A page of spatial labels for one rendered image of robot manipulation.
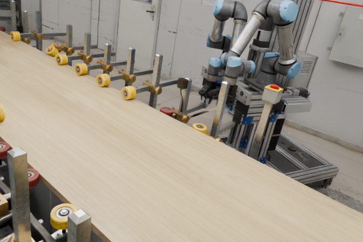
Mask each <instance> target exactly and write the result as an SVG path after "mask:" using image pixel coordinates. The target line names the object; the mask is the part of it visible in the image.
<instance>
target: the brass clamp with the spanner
mask: <svg viewBox="0 0 363 242"><path fill-rule="evenodd" d="M178 112H179V110H178V109H176V108H174V110H173V113H175V114H176V118H175V119H176V120H178V121H180V122H182V123H187V122H188V121H189V119H190V118H189V116H188V115H187V114H185V115H181V114H179V113H178Z"/></svg>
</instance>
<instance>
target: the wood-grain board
mask: <svg viewBox="0 0 363 242"><path fill-rule="evenodd" d="M0 104H1V105H2V106H3V108H4V111H5V120H2V121H0V142H6V143H8V144H10V149H14V148H17V147H21V148H22V149H23V150H24V151H25V152H26V153H27V158H28V168H29V169H35V170H37V171H38V172H39V179H40V180H41V181H42V182H43V183H44V184H45V185H46V186H47V187H48V188H49V189H50V190H51V191H52V192H53V193H54V194H55V195H56V196H57V197H58V198H59V199H60V200H61V201H62V202H63V203H65V204H72V205H74V206H75V207H76V208H77V210H79V209H81V208H82V209H83V210H85V211H86V212H87V213H88V214H89V215H90V216H91V229H92V230H93V231H94V233H95V234H96V235H98V236H99V237H100V238H101V239H102V240H103V241H104V242H363V214H361V213H359V212H357V211H355V210H353V209H351V208H349V207H347V206H345V205H343V204H341V203H339V202H337V201H335V200H334V199H332V198H330V197H328V196H326V195H324V194H322V193H320V192H318V191H316V190H314V189H312V188H310V187H308V186H306V185H304V184H302V183H300V182H298V181H296V180H294V179H292V178H290V177H288V176H286V175H284V174H282V173H280V172H278V171H276V170H274V169H272V168H270V167H268V166H266V165H265V164H263V163H261V162H259V161H257V160H255V159H253V158H251V157H249V156H247V155H245V154H243V153H241V152H239V151H237V150H235V149H233V148H231V147H229V146H227V145H225V144H223V143H221V142H219V141H217V140H215V139H213V138H211V137H209V136H207V135H205V134H203V133H201V132H199V131H197V130H195V129H194V128H192V127H190V126H188V125H186V124H184V123H182V122H180V121H178V120H176V119H174V118H172V117H170V116H168V115H166V114H164V113H162V112H160V111H158V110H156V109H154V108H152V107H150V106H148V105H146V104H144V103H142V102H140V101H138V100H136V99H134V98H132V99H128V100H125V99H124V98H123V97H122V94H121V91H119V90H117V89H115V88H113V87H111V86H109V85H107V86H99V85H98V84H97V81H96V79H95V78H93V77H91V76H89V75H87V74H85V75H77V74H76V72H75V68H73V67H71V66H69V65H67V64H64V65H58V64H57V62H56V59H55V58H54V57H52V56H50V55H48V54H46V53H44V52H42V51H40V50H38V49H36V48H34V47H32V46H30V45H28V44H26V43H24V42H22V41H20V40H19V41H12V40H11V37H10V35H8V34H7V33H5V32H3V31H1V30H0Z"/></svg>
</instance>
